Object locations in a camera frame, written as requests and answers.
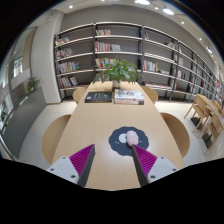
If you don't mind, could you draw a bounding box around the group of ceiling lights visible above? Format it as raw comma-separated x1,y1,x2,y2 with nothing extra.
68,0,214,54

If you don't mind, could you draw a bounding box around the white printed book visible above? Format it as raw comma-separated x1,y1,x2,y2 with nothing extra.
114,88,146,102

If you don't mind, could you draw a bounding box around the white red-spined book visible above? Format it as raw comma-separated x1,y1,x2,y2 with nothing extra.
113,97,145,106

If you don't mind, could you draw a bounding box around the black book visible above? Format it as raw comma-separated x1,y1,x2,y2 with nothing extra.
84,91,114,104

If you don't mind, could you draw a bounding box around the grey shelf unit with books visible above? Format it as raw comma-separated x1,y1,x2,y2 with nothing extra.
53,21,224,104

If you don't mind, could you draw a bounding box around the group of slatted wooden chairs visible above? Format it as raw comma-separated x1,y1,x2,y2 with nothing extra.
183,93,224,155

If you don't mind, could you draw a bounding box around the small green background plant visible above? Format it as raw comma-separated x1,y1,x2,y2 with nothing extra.
0,109,8,124

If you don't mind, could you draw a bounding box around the pink computer mouse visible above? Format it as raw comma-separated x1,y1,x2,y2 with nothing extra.
125,130,140,147

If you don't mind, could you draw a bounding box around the green plant in white pot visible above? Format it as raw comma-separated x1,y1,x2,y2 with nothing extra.
92,58,144,90

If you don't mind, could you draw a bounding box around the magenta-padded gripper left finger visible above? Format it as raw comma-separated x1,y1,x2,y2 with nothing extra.
46,143,97,188

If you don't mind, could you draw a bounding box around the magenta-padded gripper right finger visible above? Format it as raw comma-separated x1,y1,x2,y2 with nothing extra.
130,143,180,188

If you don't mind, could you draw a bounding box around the green plant on grey counter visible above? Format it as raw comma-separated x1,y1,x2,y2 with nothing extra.
25,76,42,94

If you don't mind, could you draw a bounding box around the dark cloud-shaped mouse pad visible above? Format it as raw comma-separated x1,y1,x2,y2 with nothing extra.
108,126,150,157

